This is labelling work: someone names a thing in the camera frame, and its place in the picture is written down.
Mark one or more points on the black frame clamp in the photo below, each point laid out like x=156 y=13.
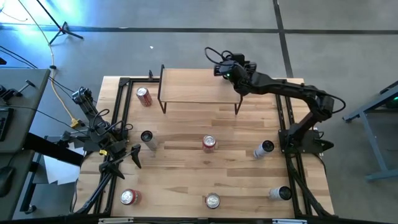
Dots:
x=150 y=74

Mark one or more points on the black support beam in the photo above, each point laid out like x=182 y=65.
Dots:
x=46 y=147

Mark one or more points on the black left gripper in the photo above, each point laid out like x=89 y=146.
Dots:
x=116 y=151

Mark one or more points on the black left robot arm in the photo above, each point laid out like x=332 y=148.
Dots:
x=93 y=124

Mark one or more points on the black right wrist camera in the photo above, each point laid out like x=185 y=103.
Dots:
x=222 y=69

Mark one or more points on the white slim can blue print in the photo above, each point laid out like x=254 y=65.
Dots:
x=278 y=193

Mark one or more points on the white paper sheet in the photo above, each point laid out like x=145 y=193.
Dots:
x=59 y=171

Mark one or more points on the black desk clamp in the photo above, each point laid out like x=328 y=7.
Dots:
x=9 y=92

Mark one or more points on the black computer mouse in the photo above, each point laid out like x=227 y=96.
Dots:
x=6 y=180

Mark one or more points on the black tripod stand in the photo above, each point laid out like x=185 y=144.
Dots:
x=63 y=29

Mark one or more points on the red soda can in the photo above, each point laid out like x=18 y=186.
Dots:
x=129 y=197

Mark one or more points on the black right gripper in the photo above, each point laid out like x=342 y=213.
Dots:
x=244 y=67

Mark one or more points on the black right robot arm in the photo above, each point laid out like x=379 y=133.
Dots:
x=280 y=88

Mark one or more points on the wooden shelf black metal legs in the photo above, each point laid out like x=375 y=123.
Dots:
x=192 y=85

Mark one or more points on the red can blue logo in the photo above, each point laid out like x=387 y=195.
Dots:
x=209 y=143

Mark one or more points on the black device green light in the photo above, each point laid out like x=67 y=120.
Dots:
x=394 y=101

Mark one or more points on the black keyboard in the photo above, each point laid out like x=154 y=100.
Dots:
x=4 y=124

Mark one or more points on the black aluminium table frame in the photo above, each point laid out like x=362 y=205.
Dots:
x=123 y=81

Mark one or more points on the silver aluminium bracket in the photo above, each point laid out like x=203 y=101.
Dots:
x=115 y=221
x=289 y=221

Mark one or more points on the red Coca-Cola can dark picture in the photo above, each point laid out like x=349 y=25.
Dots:
x=212 y=201

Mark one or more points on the white slim energy can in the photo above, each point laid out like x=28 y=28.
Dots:
x=262 y=150

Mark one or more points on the grey metal table frame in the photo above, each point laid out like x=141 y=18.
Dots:
x=368 y=137

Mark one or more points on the grey desk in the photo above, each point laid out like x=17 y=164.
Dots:
x=21 y=124

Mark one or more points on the white slim can orange print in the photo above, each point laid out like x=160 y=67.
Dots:
x=150 y=141

